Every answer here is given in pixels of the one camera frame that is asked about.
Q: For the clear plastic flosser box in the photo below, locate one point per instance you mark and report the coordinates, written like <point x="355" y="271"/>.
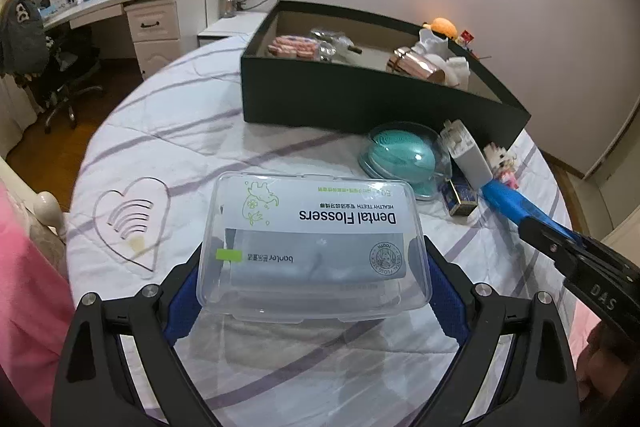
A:
<point x="310" y="247"/>

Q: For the grey jacket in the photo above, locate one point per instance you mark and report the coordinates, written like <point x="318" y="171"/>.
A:
<point x="20" y="32"/>

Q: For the rose gold tumbler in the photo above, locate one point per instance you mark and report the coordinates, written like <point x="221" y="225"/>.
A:
<point x="417" y="64"/>

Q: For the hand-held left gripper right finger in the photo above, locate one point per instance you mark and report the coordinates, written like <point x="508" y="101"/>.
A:
<point x="447" y="304"/>

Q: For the pink snack packet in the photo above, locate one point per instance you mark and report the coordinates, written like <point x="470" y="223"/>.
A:
<point x="292" y="47"/>

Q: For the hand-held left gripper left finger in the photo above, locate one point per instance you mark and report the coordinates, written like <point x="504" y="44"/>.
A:
<point x="182" y="312"/>

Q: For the white bed post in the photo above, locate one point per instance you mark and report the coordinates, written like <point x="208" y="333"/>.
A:
<point x="49" y="212"/>

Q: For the black office chair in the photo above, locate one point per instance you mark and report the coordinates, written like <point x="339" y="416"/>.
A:
<point x="65" y="72"/>

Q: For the teal ball clear dome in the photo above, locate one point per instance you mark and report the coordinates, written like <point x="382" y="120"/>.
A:
<point x="400" y="157"/>

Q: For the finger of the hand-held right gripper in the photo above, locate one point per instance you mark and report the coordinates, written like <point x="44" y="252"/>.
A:
<point x="520" y="207"/>

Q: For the black storage box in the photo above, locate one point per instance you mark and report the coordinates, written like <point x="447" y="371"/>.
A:
<point x="325" y="92"/>

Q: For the white charger plug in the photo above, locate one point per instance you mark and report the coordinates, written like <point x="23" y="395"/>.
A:
<point x="467" y="154"/>

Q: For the pink white block figure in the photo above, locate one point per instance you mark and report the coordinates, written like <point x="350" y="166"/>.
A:
<point x="500" y="164"/>

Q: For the white striped quilt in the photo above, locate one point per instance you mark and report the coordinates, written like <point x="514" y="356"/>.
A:
<point x="200" y="127"/>

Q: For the orange octopus plush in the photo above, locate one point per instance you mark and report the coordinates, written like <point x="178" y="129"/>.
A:
<point x="442" y="27"/>

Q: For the small dark blue box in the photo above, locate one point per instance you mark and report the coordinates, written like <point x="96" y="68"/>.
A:
<point x="457" y="199"/>

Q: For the white desk with drawers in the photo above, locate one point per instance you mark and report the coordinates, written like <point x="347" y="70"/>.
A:
<point x="155" y="27"/>

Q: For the pink blanket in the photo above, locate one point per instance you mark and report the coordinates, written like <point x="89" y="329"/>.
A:
<point x="25" y="307"/>

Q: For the white side cabinet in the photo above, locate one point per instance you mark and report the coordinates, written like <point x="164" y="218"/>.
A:
<point x="235" y="29"/>

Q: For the clear glass bottle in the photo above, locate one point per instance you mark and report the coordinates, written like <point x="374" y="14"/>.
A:
<point x="332" y="46"/>

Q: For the person's right hand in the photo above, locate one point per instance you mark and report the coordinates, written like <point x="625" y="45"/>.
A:
<point x="607" y="367"/>

